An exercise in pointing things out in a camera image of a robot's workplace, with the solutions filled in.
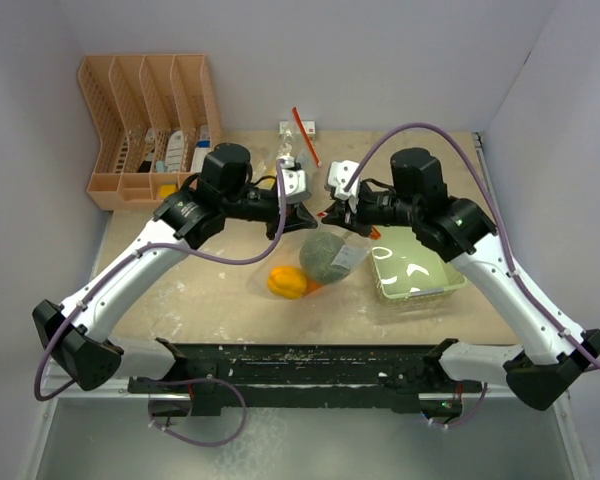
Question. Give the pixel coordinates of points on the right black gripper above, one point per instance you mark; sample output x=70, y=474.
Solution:
x=342, y=212

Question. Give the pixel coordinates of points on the black table edge rail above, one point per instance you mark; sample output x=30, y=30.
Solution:
x=305, y=375

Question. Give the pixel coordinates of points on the yellow bell pepper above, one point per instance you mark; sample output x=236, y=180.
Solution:
x=287, y=282

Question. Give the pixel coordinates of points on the orange fruit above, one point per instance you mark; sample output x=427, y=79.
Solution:
x=312, y=286

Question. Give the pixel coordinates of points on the small green white box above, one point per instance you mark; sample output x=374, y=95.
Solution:
x=291, y=128

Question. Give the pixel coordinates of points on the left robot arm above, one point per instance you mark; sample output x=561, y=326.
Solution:
x=75, y=333

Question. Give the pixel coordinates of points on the white remote in organizer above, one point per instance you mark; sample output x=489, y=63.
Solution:
x=174, y=152

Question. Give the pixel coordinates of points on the netted green melon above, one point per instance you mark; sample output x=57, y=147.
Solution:
x=316, y=257

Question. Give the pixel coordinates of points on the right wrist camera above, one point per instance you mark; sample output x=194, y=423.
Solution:
x=343, y=183

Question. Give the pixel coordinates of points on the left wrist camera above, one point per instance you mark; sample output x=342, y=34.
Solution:
x=294, y=179

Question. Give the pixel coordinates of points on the pale green plastic basket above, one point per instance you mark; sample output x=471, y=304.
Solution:
x=406, y=271

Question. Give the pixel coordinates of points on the white blue box organizer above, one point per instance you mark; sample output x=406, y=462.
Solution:
x=202, y=148

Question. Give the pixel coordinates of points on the peach desk organizer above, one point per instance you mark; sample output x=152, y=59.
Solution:
x=136, y=101

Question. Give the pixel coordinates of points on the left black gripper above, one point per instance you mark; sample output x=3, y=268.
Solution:
x=297, y=217

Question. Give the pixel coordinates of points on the yellow item in organizer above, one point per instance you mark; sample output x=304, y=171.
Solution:
x=167, y=190

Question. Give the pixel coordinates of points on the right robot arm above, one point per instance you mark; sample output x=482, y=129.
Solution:
x=548, y=358

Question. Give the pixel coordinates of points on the clear zip bag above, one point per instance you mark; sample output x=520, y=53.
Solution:
x=351, y=255
x=298, y=146

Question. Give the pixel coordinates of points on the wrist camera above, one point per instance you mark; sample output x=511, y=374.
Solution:
x=343, y=183
x=294, y=179

